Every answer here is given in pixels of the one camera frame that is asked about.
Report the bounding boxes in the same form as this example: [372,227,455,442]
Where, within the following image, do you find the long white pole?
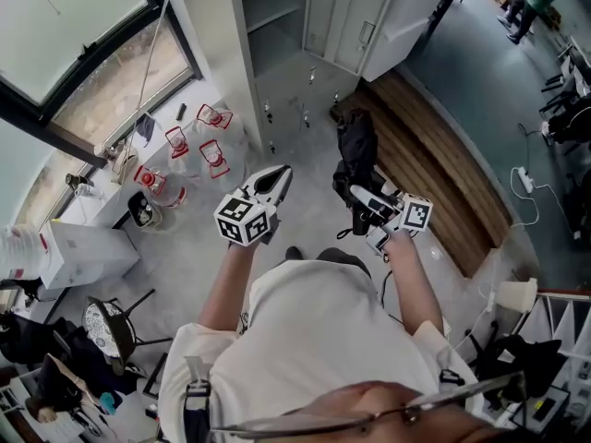
[120,0,178,185]

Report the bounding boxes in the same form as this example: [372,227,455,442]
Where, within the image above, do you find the white plastic bucket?
[497,276,540,314]

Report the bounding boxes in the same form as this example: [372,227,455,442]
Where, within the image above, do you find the wooden slatted bench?
[353,68,514,280]

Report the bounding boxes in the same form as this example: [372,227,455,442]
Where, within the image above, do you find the thin white charger cable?
[453,280,499,355]

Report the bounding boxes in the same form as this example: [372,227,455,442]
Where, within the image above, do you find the pile of dark clothing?
[0,309,139,428]

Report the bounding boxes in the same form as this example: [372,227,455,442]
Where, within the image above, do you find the white counter panel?
[363,0,466,83]

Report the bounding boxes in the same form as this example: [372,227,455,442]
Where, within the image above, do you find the grey metal locker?
[225,0,394,156]

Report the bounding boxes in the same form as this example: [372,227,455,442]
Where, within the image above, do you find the small waste bin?
[126,190,163,233]

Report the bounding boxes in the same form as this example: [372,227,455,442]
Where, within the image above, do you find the black office chair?
[538,34,591,156]

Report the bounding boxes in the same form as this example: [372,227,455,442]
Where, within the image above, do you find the black umbrella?
[331,107,394,240]

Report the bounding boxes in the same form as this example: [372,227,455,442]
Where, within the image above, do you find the black window frame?
[0,0,204,170]

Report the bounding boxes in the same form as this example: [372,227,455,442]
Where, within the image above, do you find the grey harness strap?
[183,354,214,443]

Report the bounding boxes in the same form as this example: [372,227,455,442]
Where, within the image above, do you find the white cardboard box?
[38,221,141,291]

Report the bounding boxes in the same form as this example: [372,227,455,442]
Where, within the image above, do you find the black backpack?
[474,333,570,403]

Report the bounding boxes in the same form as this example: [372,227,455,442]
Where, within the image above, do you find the person's left forearm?
[197,241,260,328]

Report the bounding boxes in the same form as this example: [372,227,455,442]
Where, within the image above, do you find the person's glasses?
[210,369,528,440]

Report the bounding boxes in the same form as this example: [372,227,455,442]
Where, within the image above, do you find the dark cloth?
[135,113,157,149]

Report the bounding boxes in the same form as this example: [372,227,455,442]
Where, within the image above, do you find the person's right forearm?
[383,227,445,339]

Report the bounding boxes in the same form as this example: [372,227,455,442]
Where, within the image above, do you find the black stool patterned cushion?
[81,287,175,378]

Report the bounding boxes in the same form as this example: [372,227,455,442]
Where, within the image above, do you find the white power strip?
[516,165,537,194]

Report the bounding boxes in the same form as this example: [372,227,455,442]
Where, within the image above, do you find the white power cable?
[509,165,581,240]

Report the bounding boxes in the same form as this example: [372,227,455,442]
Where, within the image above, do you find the clear water jug red handle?
[163,126,200,175]
[198,138,251,194]
[133,164,189,210]
[190,102,249,157]

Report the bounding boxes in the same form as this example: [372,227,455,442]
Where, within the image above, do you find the person's white shirt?
[158,258,485,443]

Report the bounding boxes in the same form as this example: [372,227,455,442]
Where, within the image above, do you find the white wire rack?
[507,291,591,443]

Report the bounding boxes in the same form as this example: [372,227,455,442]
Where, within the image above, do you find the person's dark trousers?
[315,245,372,279]

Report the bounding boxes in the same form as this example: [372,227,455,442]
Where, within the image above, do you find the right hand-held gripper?
[348,184,434,252]

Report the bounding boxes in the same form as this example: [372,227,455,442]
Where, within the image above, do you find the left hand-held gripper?
[213,164,294,249]

